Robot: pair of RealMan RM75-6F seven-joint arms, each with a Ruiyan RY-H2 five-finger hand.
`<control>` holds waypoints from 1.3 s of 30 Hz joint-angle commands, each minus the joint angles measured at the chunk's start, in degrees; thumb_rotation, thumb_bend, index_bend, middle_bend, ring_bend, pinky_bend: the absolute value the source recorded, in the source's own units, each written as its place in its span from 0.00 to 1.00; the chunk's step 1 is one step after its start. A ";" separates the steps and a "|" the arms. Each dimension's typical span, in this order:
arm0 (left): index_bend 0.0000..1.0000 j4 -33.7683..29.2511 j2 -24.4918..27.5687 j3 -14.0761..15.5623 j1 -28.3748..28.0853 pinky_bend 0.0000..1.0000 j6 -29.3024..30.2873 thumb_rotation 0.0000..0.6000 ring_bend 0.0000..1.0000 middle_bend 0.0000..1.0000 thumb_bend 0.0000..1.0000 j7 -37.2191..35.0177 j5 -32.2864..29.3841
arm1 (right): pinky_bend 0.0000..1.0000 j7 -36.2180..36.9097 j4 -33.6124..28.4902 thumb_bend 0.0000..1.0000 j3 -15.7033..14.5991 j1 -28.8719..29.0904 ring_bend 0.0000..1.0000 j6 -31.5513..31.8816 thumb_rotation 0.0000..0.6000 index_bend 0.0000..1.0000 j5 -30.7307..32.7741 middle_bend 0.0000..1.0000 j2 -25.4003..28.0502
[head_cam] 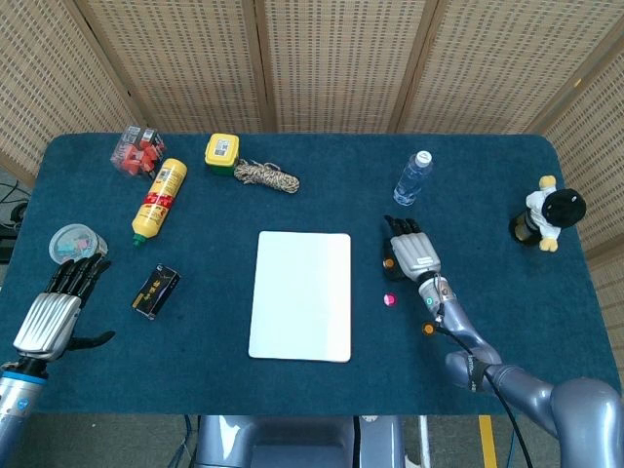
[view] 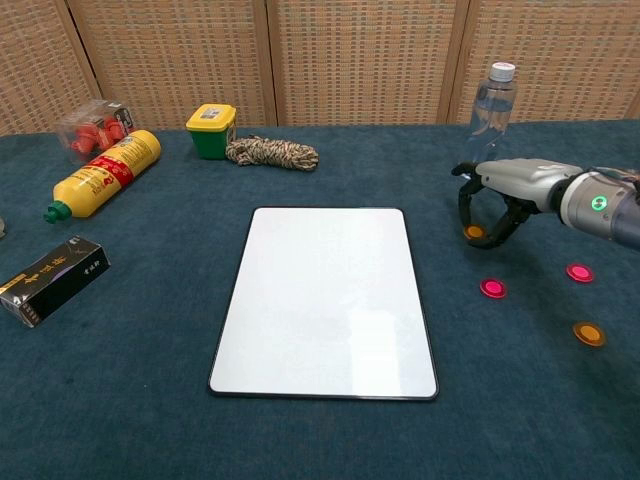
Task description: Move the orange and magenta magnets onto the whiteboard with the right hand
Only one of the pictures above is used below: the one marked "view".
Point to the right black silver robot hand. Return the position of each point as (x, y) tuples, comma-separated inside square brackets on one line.
[(525, 175)]

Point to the yellow round magnet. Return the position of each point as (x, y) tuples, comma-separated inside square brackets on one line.
[(589, 334), (474, 231)]

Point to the pink button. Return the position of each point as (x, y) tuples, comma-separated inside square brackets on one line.
[(579, 273), (493, 288)]

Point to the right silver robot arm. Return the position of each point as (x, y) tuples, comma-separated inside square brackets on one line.
[(600, 220)]

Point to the white magnetic board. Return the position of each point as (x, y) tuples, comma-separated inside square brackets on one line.
[(325, 310)]

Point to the clear plastic water bottle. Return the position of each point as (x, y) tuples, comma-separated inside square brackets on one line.
[(492, 115)]

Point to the woven bamboo folding screen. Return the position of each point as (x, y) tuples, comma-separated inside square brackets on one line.
[(350, 60)]

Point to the green tub yellow lid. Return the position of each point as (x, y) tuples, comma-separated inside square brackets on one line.
[(210, 135)]

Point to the yellow bottle green cap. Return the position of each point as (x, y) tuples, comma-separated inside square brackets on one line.
[(110, 170)]

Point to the clear box red parts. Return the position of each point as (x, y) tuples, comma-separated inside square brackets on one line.
[(92, 132)]

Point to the blue table cloth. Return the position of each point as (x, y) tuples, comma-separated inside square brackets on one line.
[(150, 400)]

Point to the black carton gold print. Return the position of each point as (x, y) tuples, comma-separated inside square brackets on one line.
[(50, 285)]

